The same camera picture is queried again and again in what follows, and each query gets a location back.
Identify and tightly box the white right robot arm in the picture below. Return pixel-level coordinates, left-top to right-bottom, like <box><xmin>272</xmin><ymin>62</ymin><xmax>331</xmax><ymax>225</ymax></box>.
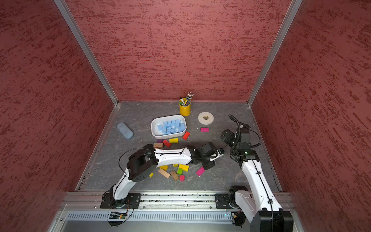
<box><xmin>220</xmin><ymin>127</ymin><xmax>294</xmax><ymax>232</ymax></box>

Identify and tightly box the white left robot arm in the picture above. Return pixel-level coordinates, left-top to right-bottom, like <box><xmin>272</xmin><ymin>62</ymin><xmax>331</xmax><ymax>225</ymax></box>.
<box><xmin>100</xmin><ymin>142</ymin><xmax>225</xmax><ymax>209</ymax></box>

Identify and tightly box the magenta block front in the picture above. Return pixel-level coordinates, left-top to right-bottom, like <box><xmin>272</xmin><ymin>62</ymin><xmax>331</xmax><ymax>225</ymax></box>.
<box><xmin>196</xmin><ymin>166</ymin><xmax>205</xmax><ymax>177</ymax></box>

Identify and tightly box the red upright block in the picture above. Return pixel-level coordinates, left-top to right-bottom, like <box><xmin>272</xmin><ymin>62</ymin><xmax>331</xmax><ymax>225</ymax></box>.
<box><xmin>183</xmin><ymin>131</ymin><xmax>190</xmax><ymax>140</ymax></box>

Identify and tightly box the yellow block beside green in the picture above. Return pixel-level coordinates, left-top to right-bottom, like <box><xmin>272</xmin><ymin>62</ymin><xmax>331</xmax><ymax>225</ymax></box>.
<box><xmin>179</xmin><ymin>164</ymin><xmax>189</xmax><ymax>172</ymax></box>

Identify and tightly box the white tape roll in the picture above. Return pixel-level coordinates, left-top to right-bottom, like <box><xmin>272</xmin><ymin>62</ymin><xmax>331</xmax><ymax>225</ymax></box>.
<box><xmin>198</xmin><ymin>112</ymin><xmax>214</xmax><ymax>125</ymax></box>

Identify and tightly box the yellow block near bowl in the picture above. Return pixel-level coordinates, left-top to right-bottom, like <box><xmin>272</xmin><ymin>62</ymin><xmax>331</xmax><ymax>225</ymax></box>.
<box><xmin>169</xmin><ymin>138</ymin><xmax>179</xmax><ymax>144</ymax></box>

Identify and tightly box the dark wood block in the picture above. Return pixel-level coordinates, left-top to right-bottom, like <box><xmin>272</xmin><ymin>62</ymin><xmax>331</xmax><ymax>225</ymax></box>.
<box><xmin>170</xmin><ymin>170</ymin><xmax>179</xmax><ymax>181</ymax></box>

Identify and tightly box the red flat block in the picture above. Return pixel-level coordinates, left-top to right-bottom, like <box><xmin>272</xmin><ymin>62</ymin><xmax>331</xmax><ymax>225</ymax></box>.
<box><xmin>162</xmin><ymin>140</ymin><xmax>172</xmax><ymax>148</ymax></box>

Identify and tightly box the yellow block centre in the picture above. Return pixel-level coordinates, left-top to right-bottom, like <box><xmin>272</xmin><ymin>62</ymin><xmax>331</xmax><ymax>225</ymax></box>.
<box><xmin>159</xmin><ymin>165</ymin><xmax>169</xmax><ymax>171</ymax></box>

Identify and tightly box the white rectangular bowl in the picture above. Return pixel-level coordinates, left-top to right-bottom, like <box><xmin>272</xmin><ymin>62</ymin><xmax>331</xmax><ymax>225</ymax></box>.
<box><xmin>151</xmin><ymin>115</ymin><xmax>187</xmax><ymax>139</ymax></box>

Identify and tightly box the natural wood long block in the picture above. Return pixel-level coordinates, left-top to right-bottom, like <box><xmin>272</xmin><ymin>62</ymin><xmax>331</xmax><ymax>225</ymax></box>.
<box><xmin>158</xmin><ymin>169</ymin><xmax>171</xmax><ymax>178</ymax></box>

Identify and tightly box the tan block left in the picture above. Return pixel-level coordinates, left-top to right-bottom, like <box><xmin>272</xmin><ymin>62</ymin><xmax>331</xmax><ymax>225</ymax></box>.
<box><xmin>153</xmin><ymin>143</ymin><xmax>164</xmax><ymax>149</ymax></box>

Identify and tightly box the yellow metal pencil bucket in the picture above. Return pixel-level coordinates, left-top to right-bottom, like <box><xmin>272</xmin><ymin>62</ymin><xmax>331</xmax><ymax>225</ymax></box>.
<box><xmin>179</xmin><ymin>99</ymin><xmax>191</xmax><ymax>117</ymax></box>

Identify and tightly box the bundle of pencils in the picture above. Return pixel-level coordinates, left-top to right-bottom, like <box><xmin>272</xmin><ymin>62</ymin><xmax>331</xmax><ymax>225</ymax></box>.
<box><xmin>180</xmin><ymin>92</ymin><xmax>194</xmax><ymax>106</ymax></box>

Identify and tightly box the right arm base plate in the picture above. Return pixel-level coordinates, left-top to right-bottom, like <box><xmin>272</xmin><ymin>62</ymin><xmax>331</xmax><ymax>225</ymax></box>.
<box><xmin>215</xmin><ymin>193</ymin><xmax>231</xmax><ymax>209</ymax></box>

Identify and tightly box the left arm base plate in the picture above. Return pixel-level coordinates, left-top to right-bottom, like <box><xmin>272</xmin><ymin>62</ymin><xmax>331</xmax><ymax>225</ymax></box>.
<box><xmin>100</xmin><ymin>192</ymin><xmax>142</xmax><ymax>209</ymax></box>

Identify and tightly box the aluminium front rail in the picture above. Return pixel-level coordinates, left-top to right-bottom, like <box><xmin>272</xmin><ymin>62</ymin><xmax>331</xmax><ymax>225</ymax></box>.
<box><xmin>59</xmin><ymin>190</ymin><xmax>293</xmax><ymax>211</ymax></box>

